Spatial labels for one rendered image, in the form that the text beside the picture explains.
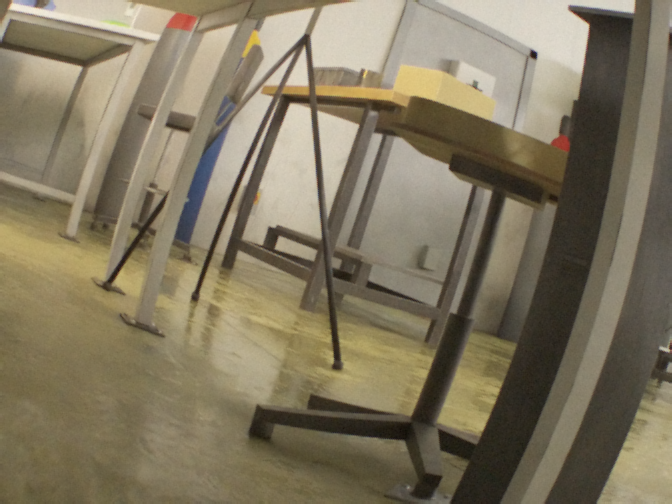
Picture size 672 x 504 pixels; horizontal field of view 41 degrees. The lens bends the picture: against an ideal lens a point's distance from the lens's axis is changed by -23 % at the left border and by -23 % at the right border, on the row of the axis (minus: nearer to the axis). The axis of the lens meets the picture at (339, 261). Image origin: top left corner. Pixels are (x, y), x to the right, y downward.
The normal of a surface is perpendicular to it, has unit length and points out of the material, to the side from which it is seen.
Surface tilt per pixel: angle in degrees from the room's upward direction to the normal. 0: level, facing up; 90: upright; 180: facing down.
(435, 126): 90
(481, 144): 90
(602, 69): 90
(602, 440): 90
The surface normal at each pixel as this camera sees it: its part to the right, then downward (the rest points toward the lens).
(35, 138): 0.39, 0.16
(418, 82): -0.72, -0.22
